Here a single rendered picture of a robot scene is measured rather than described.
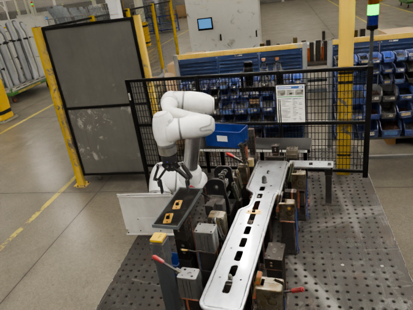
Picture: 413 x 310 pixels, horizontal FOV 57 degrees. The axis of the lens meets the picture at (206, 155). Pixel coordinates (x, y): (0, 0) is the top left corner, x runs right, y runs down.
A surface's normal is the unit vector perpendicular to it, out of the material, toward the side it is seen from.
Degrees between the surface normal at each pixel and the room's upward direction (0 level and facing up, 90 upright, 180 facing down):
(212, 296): 0
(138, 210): 90
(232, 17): 90
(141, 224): 90
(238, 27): 90
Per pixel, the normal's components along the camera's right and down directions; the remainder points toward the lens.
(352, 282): -0.12, -0.91
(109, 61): -0.20, 0.42
